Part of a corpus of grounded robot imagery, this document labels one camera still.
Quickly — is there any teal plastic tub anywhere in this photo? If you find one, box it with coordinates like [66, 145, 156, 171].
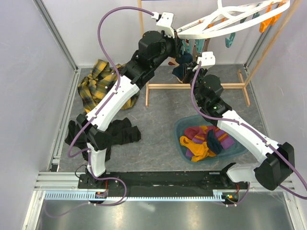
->
[174, 115, 248, 164]

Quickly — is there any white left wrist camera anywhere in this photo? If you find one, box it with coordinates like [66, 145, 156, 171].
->
[152, 12, 175, 38]

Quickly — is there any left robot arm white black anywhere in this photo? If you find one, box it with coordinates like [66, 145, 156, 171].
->
[77, 31, 182, 188]

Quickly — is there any white oval clip hanger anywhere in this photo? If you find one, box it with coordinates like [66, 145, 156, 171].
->
[177, 0, 291, 39]

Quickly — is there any navy blue sock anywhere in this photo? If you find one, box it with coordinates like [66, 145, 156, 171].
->
[172, 51, 193, 83]
[206, 130, 223, 155]

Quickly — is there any black garment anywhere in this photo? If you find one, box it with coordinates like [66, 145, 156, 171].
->
[64, 118, 141, 161]

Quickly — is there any maroon purple striped sock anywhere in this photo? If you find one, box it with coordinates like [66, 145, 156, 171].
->
[200, 126, 235, 153]
[184, 126, 205, 158]

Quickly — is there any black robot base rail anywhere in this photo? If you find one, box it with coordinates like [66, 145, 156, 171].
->
[78, 171, 248, 196]

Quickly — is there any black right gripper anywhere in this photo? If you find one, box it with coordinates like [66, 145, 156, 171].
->
[182, 61, 208, 105]

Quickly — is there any aluminium corner post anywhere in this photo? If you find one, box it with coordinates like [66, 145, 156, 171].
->
[32, 0, 80, 72]

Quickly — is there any white slotted cable duct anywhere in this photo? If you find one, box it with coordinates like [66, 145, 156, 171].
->
[45, 191, 225, 202]

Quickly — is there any wooden clothes rack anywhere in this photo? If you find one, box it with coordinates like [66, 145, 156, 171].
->
[139, 0, 303, 107]

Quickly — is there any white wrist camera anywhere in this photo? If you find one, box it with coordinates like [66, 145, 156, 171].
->
[193, 51, 215, 71]
[152, 12, 175, 38]

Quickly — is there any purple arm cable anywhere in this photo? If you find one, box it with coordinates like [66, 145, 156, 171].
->
[190, 62, 307, 199]
[67, 6, 156, 179]

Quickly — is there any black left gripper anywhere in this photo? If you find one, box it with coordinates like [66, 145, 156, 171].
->
[152, 29, 185, 70]

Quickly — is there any yellow plaid shirt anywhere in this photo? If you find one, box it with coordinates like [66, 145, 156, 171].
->
[78, 59, 140, 115]

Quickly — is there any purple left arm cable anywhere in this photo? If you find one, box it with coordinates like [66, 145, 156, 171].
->
[67, 6, 156, 179]

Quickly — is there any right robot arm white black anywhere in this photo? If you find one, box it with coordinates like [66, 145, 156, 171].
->
[184, 62, 295, 191]

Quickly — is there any mustard yellow sock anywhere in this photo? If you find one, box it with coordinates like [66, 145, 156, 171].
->
[179, 136, 205, 156]
[191, 142, 215, 162]

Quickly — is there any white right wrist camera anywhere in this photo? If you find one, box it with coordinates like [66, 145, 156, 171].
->
[193, 51, 215, 71]

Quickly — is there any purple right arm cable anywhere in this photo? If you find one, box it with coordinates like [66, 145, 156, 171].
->
[190, 62, 307, 199]

